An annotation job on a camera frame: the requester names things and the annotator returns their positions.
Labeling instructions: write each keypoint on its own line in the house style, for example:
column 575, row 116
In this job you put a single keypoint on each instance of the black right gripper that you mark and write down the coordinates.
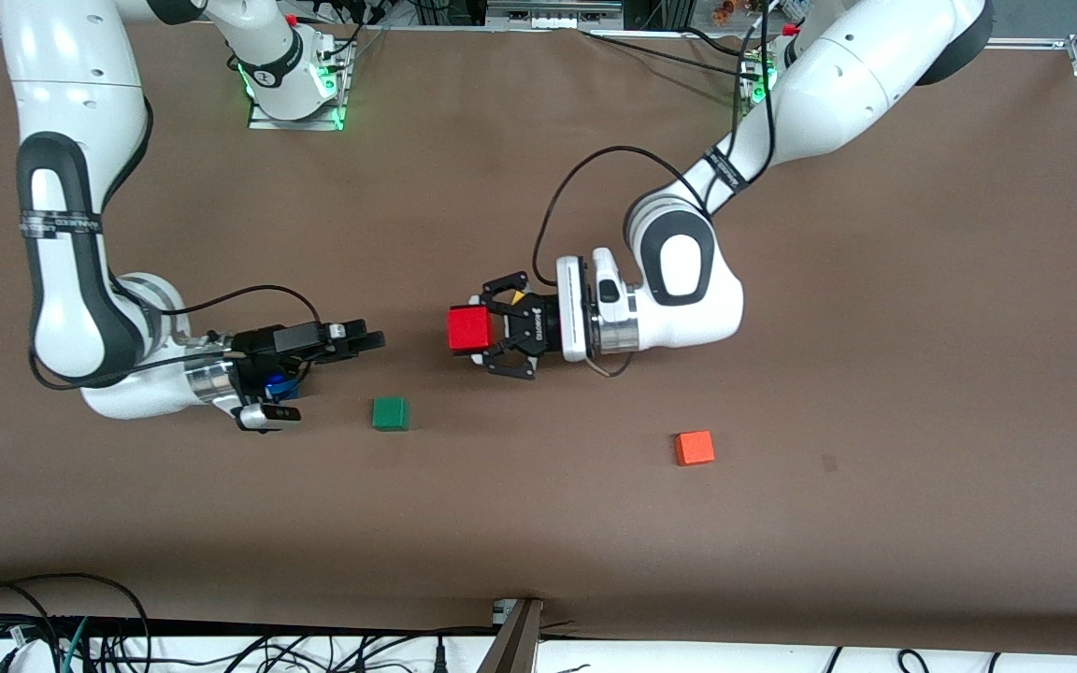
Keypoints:
column 252, row 351

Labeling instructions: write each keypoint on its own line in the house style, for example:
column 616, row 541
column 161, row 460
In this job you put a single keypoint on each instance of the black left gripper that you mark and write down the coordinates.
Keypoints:
column 535, row 326

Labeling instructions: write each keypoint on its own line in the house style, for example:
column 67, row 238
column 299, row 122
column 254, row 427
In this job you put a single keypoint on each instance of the red wooden block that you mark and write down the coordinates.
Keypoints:
column 469, row 329

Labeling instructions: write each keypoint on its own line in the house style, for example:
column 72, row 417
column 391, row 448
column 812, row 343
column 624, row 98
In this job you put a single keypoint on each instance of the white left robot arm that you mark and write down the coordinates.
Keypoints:
column 838, row 84

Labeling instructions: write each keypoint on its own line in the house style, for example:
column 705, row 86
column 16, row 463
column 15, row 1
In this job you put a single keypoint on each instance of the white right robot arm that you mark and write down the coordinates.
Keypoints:
column 71, row 112

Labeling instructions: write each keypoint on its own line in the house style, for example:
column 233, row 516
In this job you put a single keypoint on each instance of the blue wooden block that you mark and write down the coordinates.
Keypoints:
column 281, row 385

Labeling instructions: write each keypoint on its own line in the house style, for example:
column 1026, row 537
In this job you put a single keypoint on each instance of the green wooden block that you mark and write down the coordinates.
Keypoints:
column 390, row 413

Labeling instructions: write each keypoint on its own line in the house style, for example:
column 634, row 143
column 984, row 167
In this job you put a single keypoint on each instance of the orange wooden block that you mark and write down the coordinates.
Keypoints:
column 694, row 449

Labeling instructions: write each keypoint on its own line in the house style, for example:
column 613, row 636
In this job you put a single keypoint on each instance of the paper table cover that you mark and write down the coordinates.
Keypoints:
column 538, row 523

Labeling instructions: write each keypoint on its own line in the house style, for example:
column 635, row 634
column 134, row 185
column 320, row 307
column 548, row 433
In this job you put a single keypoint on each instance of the grey power strip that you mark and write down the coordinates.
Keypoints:
column 552, row 21

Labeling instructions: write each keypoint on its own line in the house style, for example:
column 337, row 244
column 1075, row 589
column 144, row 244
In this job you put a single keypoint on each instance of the grey metal beam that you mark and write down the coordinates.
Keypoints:
column 515, row 645

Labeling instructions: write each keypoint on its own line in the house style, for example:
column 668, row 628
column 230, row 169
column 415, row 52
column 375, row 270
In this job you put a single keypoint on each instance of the black power plug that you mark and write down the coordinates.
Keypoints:
column 441, row 656

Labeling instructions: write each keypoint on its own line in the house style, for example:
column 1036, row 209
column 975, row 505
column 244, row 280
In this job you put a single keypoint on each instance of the orange decorative item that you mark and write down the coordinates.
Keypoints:
column 727, row 7

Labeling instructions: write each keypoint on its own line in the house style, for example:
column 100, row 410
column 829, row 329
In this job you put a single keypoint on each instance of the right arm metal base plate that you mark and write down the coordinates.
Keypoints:
column 263, row 123

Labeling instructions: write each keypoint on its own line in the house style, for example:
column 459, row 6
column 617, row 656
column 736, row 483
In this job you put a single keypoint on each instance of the aluminium frame rail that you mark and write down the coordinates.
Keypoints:
column 1034, row 43

